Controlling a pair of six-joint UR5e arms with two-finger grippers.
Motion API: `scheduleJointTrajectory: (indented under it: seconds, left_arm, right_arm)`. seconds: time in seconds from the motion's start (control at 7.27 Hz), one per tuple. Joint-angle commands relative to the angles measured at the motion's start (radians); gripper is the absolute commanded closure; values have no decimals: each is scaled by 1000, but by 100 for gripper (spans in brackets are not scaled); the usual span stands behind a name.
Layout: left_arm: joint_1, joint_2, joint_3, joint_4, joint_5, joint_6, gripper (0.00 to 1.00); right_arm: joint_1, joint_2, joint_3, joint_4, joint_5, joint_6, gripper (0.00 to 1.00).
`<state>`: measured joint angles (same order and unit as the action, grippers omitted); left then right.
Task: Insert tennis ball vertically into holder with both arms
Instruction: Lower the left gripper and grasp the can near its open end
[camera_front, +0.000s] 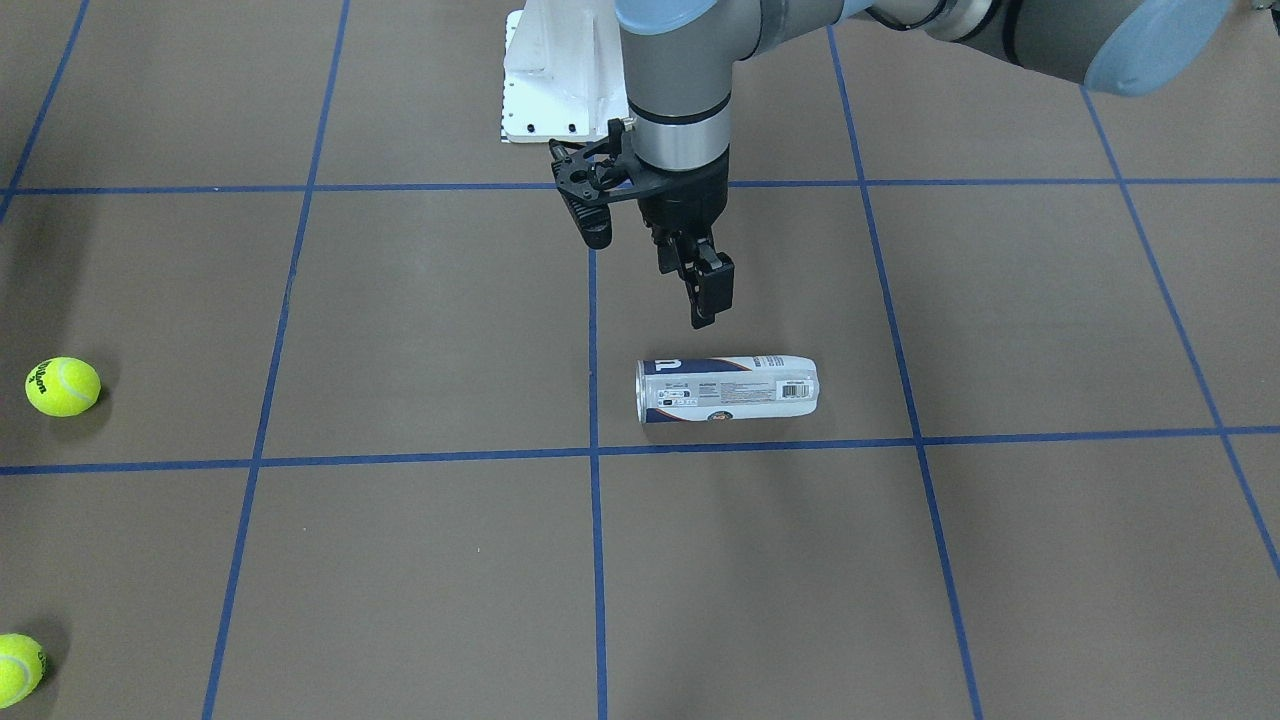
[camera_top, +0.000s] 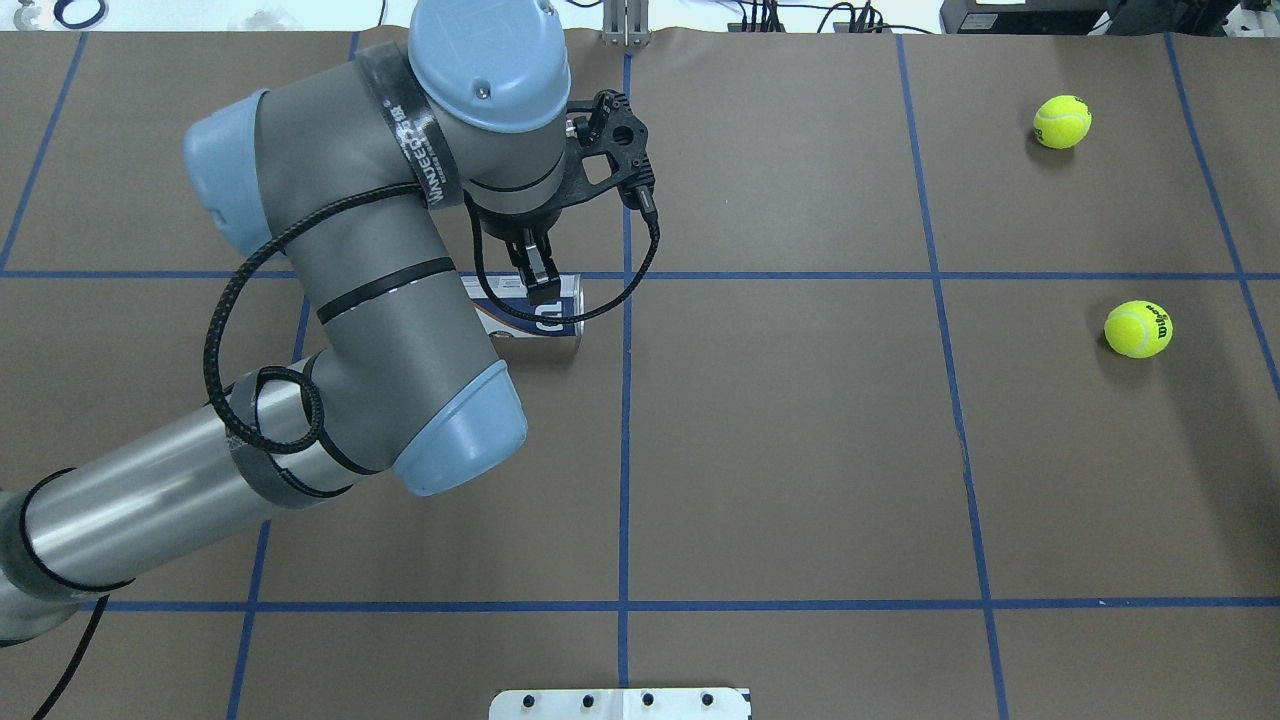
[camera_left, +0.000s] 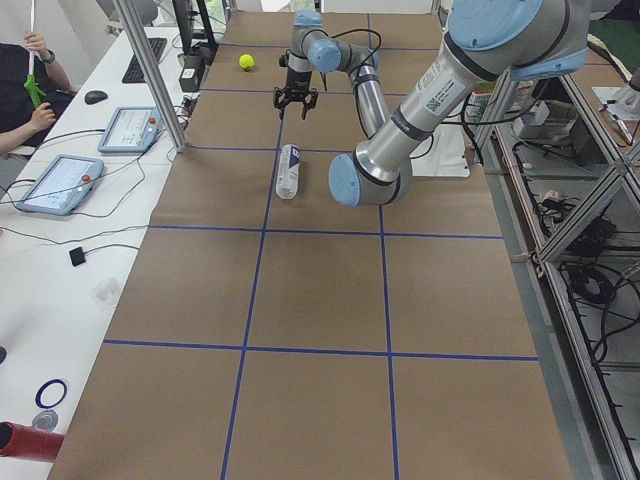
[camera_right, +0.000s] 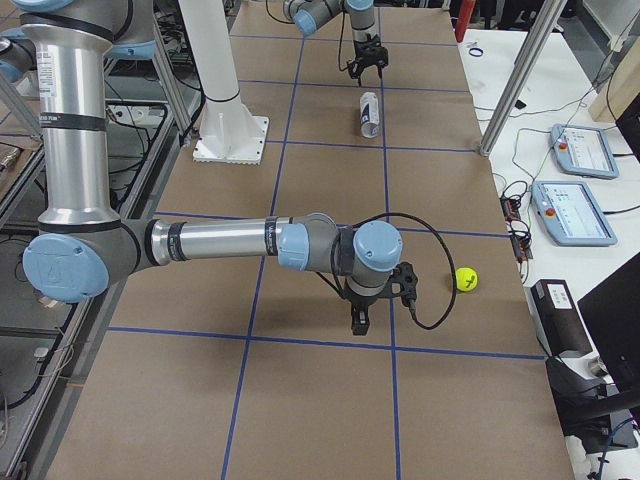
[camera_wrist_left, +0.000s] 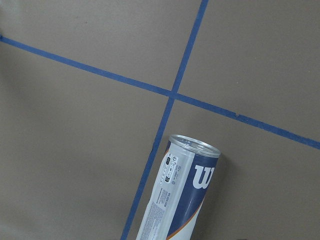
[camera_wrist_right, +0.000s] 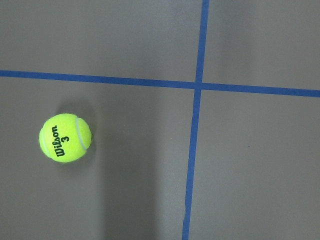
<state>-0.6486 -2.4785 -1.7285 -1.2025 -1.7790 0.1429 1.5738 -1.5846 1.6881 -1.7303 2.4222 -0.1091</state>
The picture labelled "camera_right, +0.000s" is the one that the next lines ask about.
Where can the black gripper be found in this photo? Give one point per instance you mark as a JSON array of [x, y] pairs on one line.
[[367, 53], [361, 302]]

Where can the yellow Wilson tennis ball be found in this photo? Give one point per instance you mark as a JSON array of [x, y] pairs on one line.
[[467, 279]]

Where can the far teach pendant tablet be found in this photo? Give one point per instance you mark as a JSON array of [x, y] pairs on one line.
[[583, 151]]

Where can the black monitor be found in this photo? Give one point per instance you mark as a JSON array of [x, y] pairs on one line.
[[610, 312]]

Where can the black box with label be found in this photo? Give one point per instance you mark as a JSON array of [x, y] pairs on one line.
[[558, 323]]

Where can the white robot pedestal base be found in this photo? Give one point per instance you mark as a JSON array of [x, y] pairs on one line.
[[228, 132]]

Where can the aluminium frame post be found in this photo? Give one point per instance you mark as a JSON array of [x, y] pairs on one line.
[[525, 61]]

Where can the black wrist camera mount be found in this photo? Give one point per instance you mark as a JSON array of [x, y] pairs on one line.
[[404, 284]]

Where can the teach pendant tablet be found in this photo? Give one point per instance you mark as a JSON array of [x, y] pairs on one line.
[[570, 214], [583, 151]]

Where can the clear tennis ball can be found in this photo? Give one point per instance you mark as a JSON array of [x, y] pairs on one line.
[[369, 115]]

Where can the near teach pendant tablet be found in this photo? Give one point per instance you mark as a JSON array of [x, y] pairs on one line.
[[570, 214]]

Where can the red cylinder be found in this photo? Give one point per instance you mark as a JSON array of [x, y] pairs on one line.
[[464, 16]]

